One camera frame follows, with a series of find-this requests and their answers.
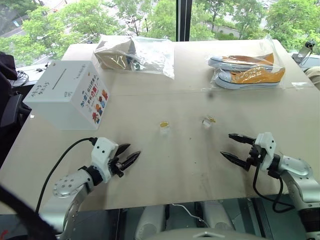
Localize black window frame post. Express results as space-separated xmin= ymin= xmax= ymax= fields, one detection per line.
xmin=176 ymin=0 xmax=193 ymax=42

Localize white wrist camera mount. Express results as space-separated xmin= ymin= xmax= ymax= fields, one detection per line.
xmin=254 ymin=132 xmax=278 ymax=173
xmin=90 ymin=136 xmax=119 ymax=183

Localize beige rounded object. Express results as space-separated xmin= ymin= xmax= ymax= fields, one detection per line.
xmin=303 ymin=66 xmax=320 ymax=91

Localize white slotted box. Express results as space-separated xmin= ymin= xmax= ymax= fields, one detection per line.
xmin=22 ymin=59 xmax=111 ymax=132

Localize black office chair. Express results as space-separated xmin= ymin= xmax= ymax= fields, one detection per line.
xmin=0 ymin=50 xmax=33 ymax=171

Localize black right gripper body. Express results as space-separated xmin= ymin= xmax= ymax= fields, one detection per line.
xmin=246 ymin=139 xmax=267 ymax=167

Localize yellow canvas sneaker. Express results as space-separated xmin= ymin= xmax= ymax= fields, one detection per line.
xmin=214 ymin=66 xmax=287 ymax=90
xmin=208 ymin=52 xmax=276 ymax=71

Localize clear bag with sneakers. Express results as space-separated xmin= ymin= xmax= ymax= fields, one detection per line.
xmin=200 ymin=34 xmax=287 ymax=91

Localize clear bag with brown box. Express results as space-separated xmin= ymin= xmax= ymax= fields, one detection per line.
xmin=91 ymin=34 xmax=176 ymax=81

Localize thin white cable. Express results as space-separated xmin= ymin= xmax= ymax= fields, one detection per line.
xmin=171 ymin=203 xmax=209 ymax=229

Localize grey rounded robot shape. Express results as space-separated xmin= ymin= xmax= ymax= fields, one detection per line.
xmin=138 ymin=203 xmax=166 ymax=240
xmin=200 ymin=200 xmax=236 ymax=234

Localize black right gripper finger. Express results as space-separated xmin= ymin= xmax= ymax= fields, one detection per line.
xmin=219 ymin=151 xmax=251 ymax=172
xmin=227 ymin=133 xmax=257 ymax=146

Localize grey robot torso edge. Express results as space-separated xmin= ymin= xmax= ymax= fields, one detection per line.
xmin=139 ymin=226 xmax=254 ymax=240

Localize black webcam on stand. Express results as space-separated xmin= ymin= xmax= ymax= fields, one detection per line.
xmin=298 ymin=39 xmax=317 ymax=66

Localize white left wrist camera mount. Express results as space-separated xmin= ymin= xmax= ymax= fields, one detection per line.
xmin=90 ymin=136 xmax=119 ymax=183

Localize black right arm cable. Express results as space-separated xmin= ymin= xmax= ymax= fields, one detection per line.
xmin=252 ymin=163 xmax=294 ymax=214

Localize dark strap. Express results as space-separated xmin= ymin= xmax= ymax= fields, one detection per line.
xmin=0 ymin=184 xmax=61 ymax=240

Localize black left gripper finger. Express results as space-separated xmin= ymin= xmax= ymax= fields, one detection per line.
xmin=122 ymin=150 xmax=142 ymax=172
xmin=117 ymin=143 xmax=132 ymax=157

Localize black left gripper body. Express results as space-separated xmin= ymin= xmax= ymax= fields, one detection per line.
xmin=108 ymin=152 xmax=126 ymax=179

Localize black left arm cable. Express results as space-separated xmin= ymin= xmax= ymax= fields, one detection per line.
xmin=34 ymin=136 xmax=98 ymax=216

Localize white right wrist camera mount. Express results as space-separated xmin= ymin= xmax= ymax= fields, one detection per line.
xmin=254 ymin=132 xmax=278 ymax=173

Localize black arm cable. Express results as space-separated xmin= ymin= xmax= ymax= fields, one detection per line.
xmin=34 ymin=136 xmax=98 ymax=216
xmin=252 ymin=163 xmax=294 ymax=214

